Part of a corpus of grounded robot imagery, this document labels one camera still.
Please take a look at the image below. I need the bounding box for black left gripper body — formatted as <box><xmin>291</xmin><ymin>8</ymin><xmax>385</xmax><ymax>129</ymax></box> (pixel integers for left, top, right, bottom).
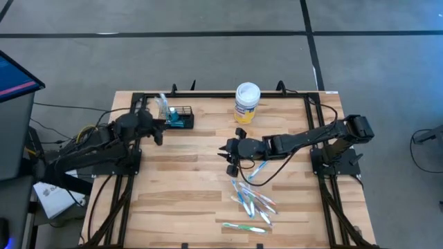
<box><xmin>138</xmin><ymin>109</ymin><xmax>163</xmax><ymax>146</ymax></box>

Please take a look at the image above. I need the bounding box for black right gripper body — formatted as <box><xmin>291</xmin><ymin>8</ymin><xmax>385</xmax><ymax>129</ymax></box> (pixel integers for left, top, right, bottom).
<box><xmin>226</xmin><ymin>128</ymin><xmax>269</xmax><ymax>176</ymax></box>

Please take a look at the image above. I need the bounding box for blue toothbrush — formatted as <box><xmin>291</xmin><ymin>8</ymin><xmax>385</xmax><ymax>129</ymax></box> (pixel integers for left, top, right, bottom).
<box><xmin>230</xmin><ymin>178</ymin><xmax>253</xmax><ymax>218</ymax></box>
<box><xmin>246</xmin><ymin>160</ymin><xmax>269</xmax><ymax>183</ymax></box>

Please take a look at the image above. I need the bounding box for orange toothbrush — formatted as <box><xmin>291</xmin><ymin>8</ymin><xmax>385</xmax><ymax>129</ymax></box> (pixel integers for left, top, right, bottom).
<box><xmin>238</xmin><ymin>182</ymin><xmax>278</xmax><ymax>207</ymax></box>

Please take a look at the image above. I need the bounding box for purple toothbrush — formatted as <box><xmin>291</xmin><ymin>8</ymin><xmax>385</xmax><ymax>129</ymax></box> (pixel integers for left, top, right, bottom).
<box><xmin>255</xmin><ymin>203</ymin><xmax>275</xmax><ymax>228</ymax></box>

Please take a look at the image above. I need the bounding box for yellow Lysol wipes canister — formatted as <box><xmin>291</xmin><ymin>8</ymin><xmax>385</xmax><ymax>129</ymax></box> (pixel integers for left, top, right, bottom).
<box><xmin>233</xmin><ymin>82</ymin><xmax>261</xmax><ymax>125</ymax></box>

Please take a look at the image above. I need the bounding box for white paper booklet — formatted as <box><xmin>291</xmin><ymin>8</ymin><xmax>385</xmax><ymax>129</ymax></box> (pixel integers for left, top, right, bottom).
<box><xmin>33</xmin><ymin>169</ymin><xmax>87</xmax><ymax>219</ymax></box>

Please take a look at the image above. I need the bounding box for blue screen monitor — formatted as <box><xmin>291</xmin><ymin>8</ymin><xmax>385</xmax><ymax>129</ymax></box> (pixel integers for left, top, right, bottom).
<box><xmin>0</xmin><ymin>50</ymin><xmax>46</xmax><ymax>104</ymax></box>

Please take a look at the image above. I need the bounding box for grey tripod leg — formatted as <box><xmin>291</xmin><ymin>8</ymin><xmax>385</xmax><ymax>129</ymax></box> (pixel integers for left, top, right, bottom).
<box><xmin>411</xmin><ymin>124</ymin><xmax>443</xmax><ymax>145</ymax></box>

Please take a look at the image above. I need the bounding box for black wire caddy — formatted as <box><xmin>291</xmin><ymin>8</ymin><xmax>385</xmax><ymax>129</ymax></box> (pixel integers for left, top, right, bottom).
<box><xmin>158</xmin><ymin>105</ymin><xmax>195</xmax><ymax>130</ymax></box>

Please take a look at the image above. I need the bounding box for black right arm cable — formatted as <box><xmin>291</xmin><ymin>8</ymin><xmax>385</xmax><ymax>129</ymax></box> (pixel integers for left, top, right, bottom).
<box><xmin>237</xmin><ymin>150</ymin><xmax>298</xmax><ymax>187</ymax></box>

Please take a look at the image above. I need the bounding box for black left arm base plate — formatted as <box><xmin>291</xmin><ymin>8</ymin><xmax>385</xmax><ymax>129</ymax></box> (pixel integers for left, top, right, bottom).
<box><xmin>91</xmin><ymin>148</ymin><xmax>143</xmax><ymax>176</ymax></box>

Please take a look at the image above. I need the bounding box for yellow cable bundle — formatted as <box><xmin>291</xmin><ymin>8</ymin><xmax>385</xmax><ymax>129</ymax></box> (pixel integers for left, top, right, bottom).
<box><xmin>75</xmin><ymin>124</ymin><xmax>100</xmax><ymax>143</ymax></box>

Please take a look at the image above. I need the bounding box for black frame cable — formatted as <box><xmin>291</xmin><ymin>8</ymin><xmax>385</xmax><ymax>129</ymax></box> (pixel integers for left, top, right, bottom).
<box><xmin>285</xmin><ymin>89</ymin><xmax>340</xmax><ymax>125</ymax></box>

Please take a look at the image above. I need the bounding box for black floor cable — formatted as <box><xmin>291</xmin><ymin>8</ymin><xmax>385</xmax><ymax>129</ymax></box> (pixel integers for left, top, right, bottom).
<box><xmin>410</xmin><ymin>128</ymin><xmax>443</xmax><ymax>174</ymax></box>
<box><xmin>33</xmin><ymin>102</ymin><xmax>132</xmax><ymax>113</ymax></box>

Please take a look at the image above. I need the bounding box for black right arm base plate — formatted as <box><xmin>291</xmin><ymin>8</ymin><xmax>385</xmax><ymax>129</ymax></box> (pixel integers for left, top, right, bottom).
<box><xmin>310</xmin><ymin>147</ymin><xmax>361</xmax><ymax>176</ymax></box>

